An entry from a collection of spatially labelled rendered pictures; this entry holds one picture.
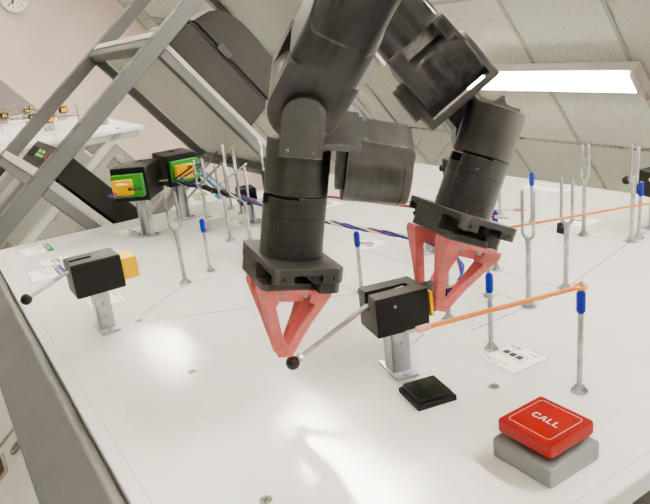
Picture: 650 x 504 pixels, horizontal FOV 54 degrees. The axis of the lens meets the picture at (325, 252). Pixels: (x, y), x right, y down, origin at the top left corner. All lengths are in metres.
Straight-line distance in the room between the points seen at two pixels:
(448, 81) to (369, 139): 0.12
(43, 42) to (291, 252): 7.63
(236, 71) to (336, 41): 1.23
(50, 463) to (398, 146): 0.43
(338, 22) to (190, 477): 0.37
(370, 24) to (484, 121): 0.19
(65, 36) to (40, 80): 0.57
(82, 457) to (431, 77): 0.46
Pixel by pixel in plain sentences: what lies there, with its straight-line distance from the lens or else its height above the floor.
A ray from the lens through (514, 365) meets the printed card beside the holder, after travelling 0.68.
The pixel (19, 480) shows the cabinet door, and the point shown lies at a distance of 0.82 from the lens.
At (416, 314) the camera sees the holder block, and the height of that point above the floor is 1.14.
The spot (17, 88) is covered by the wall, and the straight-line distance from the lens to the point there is 8.07.
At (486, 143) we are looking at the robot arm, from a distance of 0.62.
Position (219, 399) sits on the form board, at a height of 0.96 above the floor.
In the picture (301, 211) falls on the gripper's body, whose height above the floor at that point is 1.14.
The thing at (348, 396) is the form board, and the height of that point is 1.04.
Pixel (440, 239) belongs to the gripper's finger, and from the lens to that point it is 0.61.
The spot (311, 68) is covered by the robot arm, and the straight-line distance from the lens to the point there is 0.48.
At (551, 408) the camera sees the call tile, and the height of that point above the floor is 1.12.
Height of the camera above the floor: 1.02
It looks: 10 degrees up
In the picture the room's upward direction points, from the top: 36 degrees clockwise
